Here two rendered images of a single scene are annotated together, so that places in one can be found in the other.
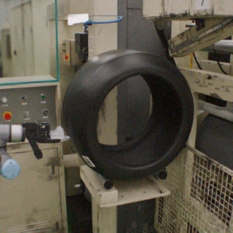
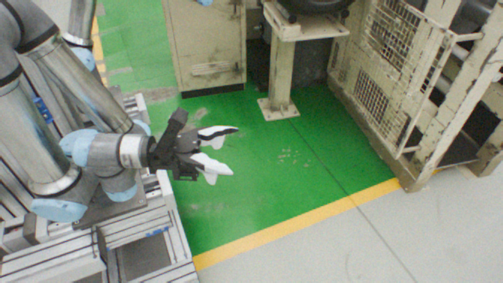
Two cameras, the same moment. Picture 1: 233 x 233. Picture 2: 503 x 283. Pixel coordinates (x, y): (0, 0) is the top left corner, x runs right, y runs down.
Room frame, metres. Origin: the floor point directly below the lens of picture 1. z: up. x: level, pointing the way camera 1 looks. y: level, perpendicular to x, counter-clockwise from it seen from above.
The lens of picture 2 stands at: (-0.22, 0.06, 1.54)
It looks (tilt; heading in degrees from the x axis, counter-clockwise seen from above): 45 degrees down; 6
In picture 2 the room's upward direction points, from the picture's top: straight up
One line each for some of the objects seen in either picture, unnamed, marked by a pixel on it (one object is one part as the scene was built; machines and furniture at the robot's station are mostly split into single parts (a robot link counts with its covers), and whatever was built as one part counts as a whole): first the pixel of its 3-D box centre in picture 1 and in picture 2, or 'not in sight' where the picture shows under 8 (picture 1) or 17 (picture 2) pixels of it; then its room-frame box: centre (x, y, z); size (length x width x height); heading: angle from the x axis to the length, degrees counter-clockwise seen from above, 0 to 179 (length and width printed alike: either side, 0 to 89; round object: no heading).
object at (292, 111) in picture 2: not in sight; (278, 105); (1.73, 0.06, 0.02); 0.27 x 0.27 x 0.04; 20
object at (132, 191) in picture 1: (123, 183); (304, 22); (1.50, -0.05, 0.80); 0.37 x 0.36 x 0.02; 110
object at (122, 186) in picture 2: not in sight; (119, 173); (0.23, 0.44, 0.94); 0.11 x 0.08 x 0.11; 4
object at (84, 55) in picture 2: not in sight; (81, 68); (0.78, 0.85, 0.88); 0.13 x 0.12 x 0.14; 37
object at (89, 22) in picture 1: (102, 22); not in sight; (1.73, 0.06, 1.62); 0.19 x 0.19 x 0.06; 20
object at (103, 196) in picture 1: (97, 181); (280, 18); (1.45, 0.08, 0.83); 0.36 x 0.09 x 0.06; 20
